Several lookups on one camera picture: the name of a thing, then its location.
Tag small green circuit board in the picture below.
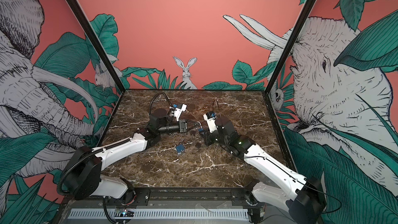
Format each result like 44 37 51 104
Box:
115 209 134 218

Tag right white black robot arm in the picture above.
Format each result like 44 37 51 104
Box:
200 112 332 224

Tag black frame post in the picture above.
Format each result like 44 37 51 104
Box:
264 0 317 95
66 0 125 94

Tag white ventilated cable duct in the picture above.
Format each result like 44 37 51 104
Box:
67 208 249 221

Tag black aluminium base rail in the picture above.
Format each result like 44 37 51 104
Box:
62 187 315 207

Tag blue padlock left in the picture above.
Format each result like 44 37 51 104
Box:
175 144 185 155

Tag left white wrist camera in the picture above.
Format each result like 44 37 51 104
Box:
172 104 187 121

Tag right black frame post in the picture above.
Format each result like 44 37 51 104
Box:
264 0 317 95

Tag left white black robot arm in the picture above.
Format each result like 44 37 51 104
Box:
57 104 190 205

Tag left black frame post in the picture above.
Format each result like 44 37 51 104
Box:
66 0 125 94

